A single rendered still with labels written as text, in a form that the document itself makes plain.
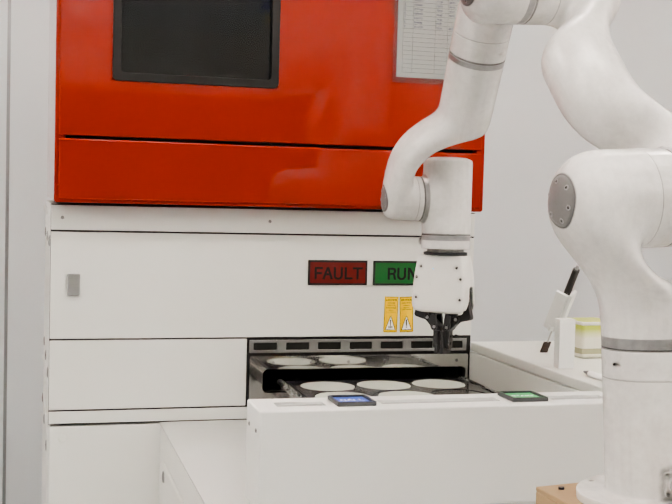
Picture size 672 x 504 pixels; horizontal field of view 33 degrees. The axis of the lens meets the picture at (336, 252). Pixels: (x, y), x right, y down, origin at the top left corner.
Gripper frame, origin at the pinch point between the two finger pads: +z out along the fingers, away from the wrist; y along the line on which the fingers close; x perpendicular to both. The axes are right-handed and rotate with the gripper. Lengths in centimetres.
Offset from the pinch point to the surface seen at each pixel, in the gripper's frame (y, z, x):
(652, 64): -30, -74, 224
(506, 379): 4.7, 8.2, 17.4
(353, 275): -25.2, -9.4, 12.1
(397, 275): -19.1, -9.5, 18.6
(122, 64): -53, -47, -23
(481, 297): -72, 8, 179
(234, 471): -17.7, 18.3, -35.5
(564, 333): 18.8, -2.3, 8.1
